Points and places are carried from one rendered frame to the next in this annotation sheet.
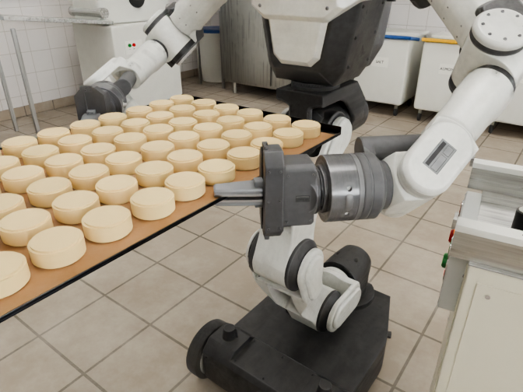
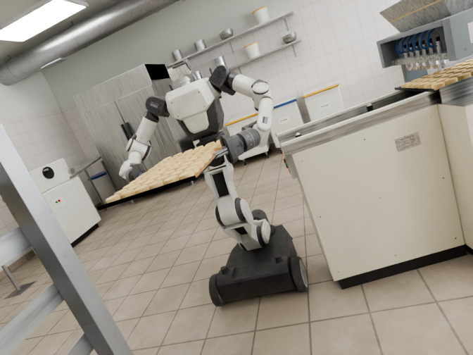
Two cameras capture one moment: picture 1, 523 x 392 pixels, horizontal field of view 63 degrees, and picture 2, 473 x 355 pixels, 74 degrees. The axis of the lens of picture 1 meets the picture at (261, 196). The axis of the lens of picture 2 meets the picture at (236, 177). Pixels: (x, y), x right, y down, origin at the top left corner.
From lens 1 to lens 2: 0.87 m
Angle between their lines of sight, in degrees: 22
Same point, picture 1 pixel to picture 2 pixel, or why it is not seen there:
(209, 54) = (104, 189)
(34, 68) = not seen: outside the picture
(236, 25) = (117, 163)
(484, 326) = (307, 171)
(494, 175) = (285, 135)
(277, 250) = (228, 206)
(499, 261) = (298, 148)
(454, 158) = (268, 119)
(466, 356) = (309, 186)
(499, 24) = (259, 86)
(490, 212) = not seen: hidden behind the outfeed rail
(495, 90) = (268, 102)
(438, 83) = not seen: hidden behind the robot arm
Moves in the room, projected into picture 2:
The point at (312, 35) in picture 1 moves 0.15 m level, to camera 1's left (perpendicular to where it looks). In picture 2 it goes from (203, 117) to (177, 127)
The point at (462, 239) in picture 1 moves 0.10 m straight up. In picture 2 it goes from (285, 148) to (279, 128)
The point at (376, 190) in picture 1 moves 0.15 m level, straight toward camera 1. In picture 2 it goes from (255, 134) to (263, 137)
